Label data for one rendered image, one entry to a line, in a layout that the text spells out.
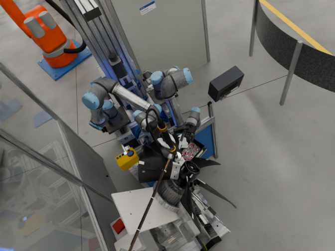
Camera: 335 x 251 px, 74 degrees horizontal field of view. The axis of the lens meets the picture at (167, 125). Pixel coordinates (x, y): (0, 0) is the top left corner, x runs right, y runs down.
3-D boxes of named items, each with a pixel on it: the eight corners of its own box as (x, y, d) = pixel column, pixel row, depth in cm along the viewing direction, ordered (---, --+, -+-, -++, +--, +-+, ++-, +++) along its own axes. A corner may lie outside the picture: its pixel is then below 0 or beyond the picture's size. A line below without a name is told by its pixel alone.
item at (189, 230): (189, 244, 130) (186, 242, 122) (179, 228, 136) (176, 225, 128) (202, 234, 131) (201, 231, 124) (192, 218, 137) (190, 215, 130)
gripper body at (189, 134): (192, 138, 154) (197, 124, 159) (180, 135, 156) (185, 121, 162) (192, 143, 160) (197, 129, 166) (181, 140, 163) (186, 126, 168)
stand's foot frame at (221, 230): (178, 270, 216) (176, 270, 209) (155, 227, 242) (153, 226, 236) (228, 231, 224) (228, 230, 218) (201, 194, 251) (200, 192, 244)
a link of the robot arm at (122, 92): (102, 76, 158) (160, 112, 163) (93, 87, 154) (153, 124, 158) (102, 67, 148) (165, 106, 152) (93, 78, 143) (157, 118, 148)
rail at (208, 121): (133, 176, 196) (130, 173, 189) (131, 173, 198) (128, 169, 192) (215, 121, 208) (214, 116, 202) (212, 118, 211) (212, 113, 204)
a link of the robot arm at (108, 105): (119, 109, 195) (113, 99, 184) (111, 121, 190) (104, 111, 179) (109, 106, 200) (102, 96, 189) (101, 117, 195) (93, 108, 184)
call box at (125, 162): (124, 172, 179) (119, 167, 170) (119, 163, 184) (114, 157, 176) (141, 161, 181) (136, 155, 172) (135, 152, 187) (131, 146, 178)
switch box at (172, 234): (167, 248, 173) (160, 244, 155) (161, 237, 178) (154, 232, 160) (183, 236, 175) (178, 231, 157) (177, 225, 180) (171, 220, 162)
